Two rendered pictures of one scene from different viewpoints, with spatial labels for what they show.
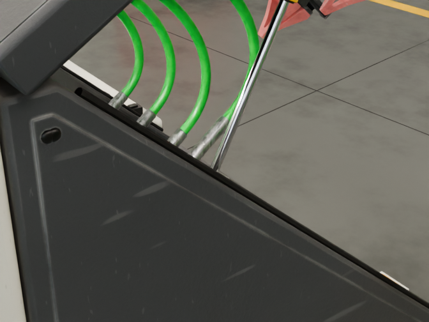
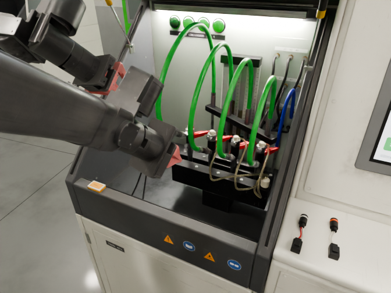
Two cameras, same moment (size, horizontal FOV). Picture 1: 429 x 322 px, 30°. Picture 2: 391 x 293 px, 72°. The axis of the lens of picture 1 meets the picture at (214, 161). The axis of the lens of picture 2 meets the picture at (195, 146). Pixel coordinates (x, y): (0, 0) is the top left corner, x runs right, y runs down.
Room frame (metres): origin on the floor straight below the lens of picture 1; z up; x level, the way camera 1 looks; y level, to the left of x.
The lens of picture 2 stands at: (1.61, -0.25, 1.55)
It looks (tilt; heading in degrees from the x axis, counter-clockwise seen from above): 33 degrees down; 153
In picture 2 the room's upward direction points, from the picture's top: straight up
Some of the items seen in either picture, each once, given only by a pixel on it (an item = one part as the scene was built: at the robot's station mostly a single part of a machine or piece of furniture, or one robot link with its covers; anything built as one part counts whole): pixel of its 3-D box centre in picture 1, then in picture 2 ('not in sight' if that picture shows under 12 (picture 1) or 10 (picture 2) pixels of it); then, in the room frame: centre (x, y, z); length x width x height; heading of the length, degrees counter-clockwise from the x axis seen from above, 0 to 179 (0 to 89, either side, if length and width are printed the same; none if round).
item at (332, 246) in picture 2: not in sight; (334, 236); (1.37, 0.25, 0.99); 0.12 x 0.02 x 0.02; 130
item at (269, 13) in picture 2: not in sight; (223, 10); (0.74, 0.29, 1.43); 0.54 x 0.03 x 0.02; 38
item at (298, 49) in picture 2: not in sight; (283, 85); (0.93, 0.44, 1.20); 0.13 x 0.03 x 0.31; 38
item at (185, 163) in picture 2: not in sight; (220, 183); (0.99, 0.16, 0.91); 0.34 x 0.10 x 0.15; 38
